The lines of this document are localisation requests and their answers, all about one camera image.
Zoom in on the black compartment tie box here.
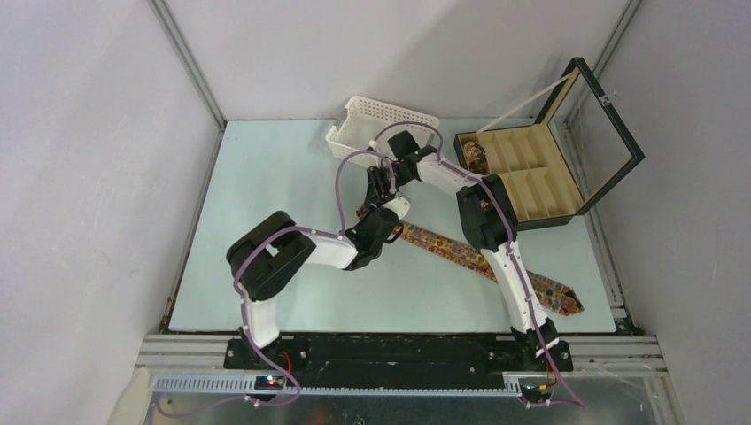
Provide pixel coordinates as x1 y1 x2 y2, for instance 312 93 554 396
453 57 645 230

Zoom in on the purple cable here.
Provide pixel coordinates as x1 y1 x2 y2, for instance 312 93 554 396
369 121 588 409
153 149 397 419

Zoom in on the rolled tie far compartment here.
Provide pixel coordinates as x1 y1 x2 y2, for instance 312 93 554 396
461 140 490 175

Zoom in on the colourful patterned tie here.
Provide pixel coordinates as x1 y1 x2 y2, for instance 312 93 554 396
354 206 585 318

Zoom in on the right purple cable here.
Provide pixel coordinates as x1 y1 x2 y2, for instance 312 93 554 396
369 121 588 409

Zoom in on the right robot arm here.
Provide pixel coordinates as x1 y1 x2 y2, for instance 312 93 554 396
362 131 560 370

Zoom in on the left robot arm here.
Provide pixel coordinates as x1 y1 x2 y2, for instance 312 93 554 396
226 206 402 369

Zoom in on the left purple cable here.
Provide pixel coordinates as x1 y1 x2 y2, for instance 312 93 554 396
153 149 397 419

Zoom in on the white perforated plastic basket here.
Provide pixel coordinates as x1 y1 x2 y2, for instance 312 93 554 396
325 96 440 159

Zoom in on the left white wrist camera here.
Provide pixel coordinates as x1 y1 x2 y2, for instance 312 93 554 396
383 195 411 220

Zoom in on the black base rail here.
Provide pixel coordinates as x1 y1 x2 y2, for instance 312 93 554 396
223 332 549 390

